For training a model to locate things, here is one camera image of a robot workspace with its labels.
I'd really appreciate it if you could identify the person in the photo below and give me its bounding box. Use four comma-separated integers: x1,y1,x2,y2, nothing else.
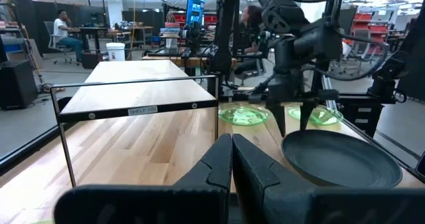
52,9,84,64
232,5,266,76

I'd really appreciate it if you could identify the grey office chair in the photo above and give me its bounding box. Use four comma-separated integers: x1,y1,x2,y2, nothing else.
44,21,73,65

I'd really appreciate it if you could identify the wood shelf with black frame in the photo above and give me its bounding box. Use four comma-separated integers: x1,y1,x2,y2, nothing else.
49,59,220,188

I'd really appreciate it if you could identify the black bin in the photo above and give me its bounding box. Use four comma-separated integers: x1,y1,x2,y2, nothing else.
82,52,101,69

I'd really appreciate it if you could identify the black camera on stand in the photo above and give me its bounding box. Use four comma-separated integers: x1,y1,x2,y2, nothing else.
179,23,202,57

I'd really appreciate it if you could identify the wooden workbench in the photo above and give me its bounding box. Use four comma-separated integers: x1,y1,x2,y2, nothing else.
141,54,238,69

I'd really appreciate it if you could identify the white bucket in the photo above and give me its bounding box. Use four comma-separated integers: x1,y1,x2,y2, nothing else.
105,42,126,62

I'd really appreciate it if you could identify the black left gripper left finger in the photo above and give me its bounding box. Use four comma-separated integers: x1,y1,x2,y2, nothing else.
54,133,232,224

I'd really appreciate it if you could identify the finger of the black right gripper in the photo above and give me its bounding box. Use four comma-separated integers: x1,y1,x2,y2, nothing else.
267,102,287,138
299,100,318,131

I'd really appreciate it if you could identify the dark grey plate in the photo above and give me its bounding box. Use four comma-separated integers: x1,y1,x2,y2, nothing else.
281,129,404,188

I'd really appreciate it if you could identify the black phone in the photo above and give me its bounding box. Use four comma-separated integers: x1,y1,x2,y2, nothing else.
415,152,425,177

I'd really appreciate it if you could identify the red storage bins rack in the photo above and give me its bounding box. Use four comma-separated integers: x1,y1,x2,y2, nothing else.
351,13,390,56

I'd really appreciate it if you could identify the black drawer cabinet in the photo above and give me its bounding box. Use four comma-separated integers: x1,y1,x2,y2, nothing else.
337,97,386,138

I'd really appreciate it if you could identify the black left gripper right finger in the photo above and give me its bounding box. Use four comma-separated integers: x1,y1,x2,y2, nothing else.
232,133,425,224

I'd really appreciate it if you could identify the black desk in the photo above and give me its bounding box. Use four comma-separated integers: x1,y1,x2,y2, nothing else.
78,26,109,54

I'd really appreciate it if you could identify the black cabinet box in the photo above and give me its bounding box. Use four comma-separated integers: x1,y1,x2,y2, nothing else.
0,60,38,111

